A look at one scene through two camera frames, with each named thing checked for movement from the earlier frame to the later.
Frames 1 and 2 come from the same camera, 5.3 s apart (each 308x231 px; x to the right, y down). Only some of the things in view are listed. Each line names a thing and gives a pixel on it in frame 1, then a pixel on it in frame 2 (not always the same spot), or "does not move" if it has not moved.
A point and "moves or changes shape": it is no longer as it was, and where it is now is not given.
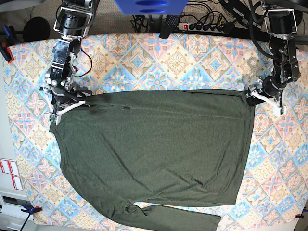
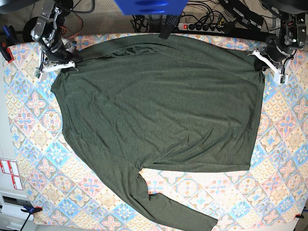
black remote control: (171, 22) does not move
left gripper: (65, 93) -> (59, 50)
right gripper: (274, 84) -> (275, 52)
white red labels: (10, 167) does not move
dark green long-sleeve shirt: (125, 150) moves or changes shape
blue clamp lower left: (31, 211) does not move
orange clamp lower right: (298, 215) does not move
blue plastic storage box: (152, 7) does not move
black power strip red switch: (201, 27) does not move
